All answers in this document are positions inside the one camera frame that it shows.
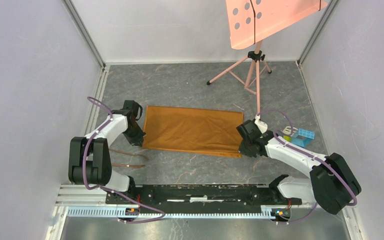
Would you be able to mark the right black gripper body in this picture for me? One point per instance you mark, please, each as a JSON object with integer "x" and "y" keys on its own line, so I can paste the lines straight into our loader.
{"x": 244, "y": 148}

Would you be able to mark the blue toy brick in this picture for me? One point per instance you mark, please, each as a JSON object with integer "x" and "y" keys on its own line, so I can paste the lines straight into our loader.
{"x": 302, "y": 137}

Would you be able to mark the orange cloth napkin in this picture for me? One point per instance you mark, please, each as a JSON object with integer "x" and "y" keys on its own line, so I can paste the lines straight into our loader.
{"x": 193, "y": 130}

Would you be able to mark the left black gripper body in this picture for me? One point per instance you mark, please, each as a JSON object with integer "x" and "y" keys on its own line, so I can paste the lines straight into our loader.
{"x": 134, "y": 135}

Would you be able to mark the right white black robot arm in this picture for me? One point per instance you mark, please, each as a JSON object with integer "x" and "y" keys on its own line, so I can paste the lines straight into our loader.
{"x": 329, "y": 182}

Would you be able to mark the pink music stand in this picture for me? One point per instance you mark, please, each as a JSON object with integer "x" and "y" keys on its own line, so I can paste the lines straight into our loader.
{"x": 252, "y": 21}

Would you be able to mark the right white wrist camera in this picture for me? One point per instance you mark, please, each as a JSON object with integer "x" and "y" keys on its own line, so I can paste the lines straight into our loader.
{"x": 262, "y": 126}

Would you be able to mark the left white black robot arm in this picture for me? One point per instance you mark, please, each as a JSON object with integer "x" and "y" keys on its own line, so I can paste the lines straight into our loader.
{"x": 89, "y": 156}

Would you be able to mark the yellow green toy block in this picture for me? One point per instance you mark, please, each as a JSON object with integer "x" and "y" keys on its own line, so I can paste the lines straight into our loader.
{"x": 287, "y": 138}

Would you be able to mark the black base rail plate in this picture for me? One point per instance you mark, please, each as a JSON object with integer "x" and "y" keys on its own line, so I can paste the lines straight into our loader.
{"x": 207, "y": 198}

